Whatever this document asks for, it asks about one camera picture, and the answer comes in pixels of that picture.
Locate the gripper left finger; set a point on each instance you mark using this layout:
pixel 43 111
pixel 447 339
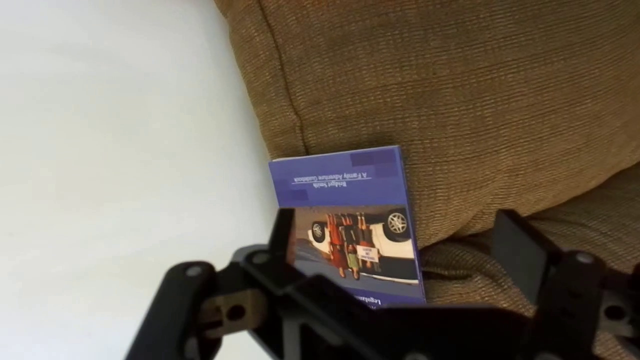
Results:
pixel 265 280

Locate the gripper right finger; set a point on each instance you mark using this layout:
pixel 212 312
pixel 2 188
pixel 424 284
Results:
pixel 565 280

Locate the blue paperback book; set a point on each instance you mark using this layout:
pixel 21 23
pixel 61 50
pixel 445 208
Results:
pixel 350 220

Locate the brown fabric couch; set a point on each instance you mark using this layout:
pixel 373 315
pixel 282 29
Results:
pixel 450 100

